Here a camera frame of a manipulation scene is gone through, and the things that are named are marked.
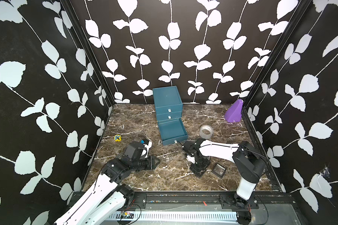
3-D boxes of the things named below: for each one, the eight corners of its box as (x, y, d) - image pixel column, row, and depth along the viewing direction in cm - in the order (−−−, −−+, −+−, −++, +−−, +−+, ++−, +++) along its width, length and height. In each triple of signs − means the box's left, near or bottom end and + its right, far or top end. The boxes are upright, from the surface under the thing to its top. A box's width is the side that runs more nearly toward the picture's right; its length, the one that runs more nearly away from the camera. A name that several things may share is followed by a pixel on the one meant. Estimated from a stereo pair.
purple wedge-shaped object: (226, 122, 112) (235, 106, 97) (224, 115, 116) (232, 99, 101) (239, 122, 112) (249, 106, 97) (236, 115, 116) (246, 99, 101)
